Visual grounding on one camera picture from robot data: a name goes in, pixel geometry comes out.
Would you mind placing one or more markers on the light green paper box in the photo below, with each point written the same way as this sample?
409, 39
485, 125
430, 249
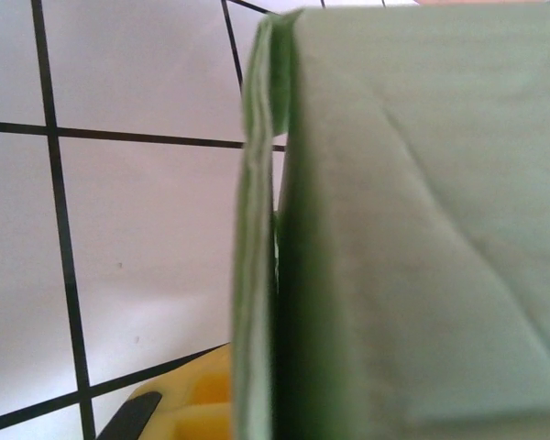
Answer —
394, 229

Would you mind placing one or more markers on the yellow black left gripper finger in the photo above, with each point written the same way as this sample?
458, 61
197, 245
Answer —
188, 403

